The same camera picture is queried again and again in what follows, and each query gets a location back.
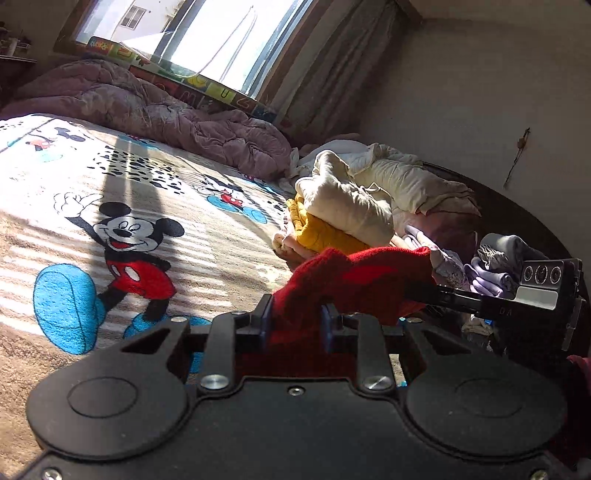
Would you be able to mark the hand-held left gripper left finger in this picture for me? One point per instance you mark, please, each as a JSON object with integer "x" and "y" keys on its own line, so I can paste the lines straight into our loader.
{"x": 264, "y": 330}

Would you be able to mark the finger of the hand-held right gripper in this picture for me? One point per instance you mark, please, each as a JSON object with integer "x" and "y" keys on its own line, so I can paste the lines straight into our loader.
{"x": 461, "y": 297}

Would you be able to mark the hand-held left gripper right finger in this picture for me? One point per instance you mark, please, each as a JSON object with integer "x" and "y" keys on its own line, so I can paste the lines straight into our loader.
{"x": 328, "y": 332}

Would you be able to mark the red knit sweater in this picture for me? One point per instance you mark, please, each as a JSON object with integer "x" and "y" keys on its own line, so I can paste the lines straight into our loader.
{"x": 360, "y": 281}

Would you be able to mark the pile of folded clothes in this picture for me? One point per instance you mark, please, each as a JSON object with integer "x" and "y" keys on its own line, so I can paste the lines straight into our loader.
{"x": 494, "y": 267}

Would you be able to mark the folded pale pink garment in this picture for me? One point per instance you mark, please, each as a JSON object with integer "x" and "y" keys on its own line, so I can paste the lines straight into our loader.
{"x": 291, "y": 244}

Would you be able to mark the folded yellow knit garment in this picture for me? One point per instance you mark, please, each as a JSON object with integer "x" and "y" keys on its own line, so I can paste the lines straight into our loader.
{"x": 318, "y": 235}

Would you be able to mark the dark bed headboard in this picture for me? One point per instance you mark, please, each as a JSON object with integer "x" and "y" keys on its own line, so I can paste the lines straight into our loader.
{"x": 521, "y": 212}

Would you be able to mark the cream and pink bedding heap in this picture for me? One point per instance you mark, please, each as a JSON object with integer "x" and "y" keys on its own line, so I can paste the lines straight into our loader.
{"x": 415, "y": 180}

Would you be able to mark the folded cream garment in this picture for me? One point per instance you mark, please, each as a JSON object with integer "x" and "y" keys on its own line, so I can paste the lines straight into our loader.
{"x": 351, "y": 207}

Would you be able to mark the colourful alphabet foam mat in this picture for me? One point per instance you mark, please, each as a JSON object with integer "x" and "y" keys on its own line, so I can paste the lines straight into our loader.
{"x": 221, "y": 92}

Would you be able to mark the cartoon mouse printed blanket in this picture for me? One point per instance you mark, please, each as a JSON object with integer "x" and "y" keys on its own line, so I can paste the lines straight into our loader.
{"x": 69, "y": 184}

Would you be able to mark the pink quilt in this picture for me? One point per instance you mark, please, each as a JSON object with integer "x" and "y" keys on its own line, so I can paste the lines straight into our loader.
{"x": 138, "y": 106}

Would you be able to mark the brown curtain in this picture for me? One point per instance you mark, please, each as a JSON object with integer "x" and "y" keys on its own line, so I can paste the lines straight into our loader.
{"x": 332, "y": 69}

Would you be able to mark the window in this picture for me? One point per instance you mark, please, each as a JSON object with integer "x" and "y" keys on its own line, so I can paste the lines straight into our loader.
{"x": 194, "y": 32}

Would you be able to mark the cluttered side shelf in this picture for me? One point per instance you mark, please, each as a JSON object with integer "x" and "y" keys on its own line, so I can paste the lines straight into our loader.
{"x": 14, "y": 60}

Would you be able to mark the dried twig wall hanging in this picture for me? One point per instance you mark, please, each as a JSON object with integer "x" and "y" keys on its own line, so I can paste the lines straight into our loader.
{"x": 521, "y": 141}

